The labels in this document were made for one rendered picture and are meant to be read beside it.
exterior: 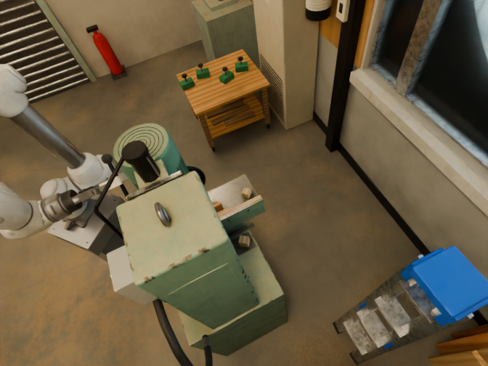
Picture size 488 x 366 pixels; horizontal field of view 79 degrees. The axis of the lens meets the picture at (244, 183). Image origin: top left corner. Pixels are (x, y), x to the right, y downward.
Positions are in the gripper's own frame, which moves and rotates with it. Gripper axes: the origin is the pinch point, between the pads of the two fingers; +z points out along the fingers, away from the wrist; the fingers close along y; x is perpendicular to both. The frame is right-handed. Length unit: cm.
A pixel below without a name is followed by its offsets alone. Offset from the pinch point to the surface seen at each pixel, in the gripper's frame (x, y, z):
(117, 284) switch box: -18.7, 45.6, -1.8
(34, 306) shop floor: -65, -121, -125
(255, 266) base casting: -61, -9, 30
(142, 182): -1.6, 33.4, 11.5
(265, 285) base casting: -67, -2, 31
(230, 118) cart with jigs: 1, -163, 75
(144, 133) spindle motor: 10.1, 19.0, 16.4
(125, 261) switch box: -15.6, 42.4, 1.2
